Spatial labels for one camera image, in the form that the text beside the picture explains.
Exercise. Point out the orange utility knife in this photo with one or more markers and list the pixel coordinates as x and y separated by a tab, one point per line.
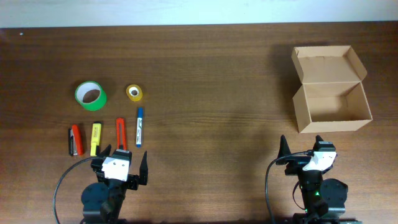
121	134

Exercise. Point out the yellow highlighter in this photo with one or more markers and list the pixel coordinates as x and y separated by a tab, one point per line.
95	138

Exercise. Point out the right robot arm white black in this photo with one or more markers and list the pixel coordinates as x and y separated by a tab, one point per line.
323	199

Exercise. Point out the orange black stapler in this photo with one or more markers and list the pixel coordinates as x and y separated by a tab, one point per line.
75	145

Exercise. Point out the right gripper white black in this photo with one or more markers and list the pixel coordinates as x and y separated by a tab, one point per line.
297	163

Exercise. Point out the green tape roll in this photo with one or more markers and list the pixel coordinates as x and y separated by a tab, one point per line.
83	89

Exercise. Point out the blue white marker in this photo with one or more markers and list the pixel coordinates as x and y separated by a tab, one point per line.
140	115

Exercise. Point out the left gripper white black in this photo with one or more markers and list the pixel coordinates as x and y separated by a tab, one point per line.
134	181

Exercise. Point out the small yellow tape roll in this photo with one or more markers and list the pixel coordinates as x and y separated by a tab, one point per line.
134	92

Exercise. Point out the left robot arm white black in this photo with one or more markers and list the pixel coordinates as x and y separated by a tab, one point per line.
102	201

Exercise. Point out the brown cardboard box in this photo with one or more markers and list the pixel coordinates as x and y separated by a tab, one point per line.
331	97

